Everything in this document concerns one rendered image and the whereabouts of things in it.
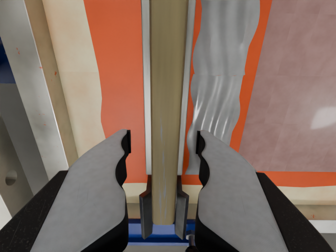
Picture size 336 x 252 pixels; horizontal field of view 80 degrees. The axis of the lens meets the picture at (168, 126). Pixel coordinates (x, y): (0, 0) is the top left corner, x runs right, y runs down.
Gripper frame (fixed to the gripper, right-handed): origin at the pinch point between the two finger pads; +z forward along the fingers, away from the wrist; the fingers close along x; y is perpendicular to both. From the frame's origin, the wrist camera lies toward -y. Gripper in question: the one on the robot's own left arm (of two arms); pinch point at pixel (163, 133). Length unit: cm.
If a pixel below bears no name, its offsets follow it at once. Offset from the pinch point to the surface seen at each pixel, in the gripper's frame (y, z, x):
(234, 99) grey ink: 3.9, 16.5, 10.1
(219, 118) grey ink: 6.7, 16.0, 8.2
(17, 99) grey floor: 42, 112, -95
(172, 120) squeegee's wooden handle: 2.3, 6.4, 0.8
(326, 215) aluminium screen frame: 25.8, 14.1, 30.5
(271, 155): 13.9, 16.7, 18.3
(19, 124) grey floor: 60, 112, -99
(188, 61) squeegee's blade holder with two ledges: -2.0, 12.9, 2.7
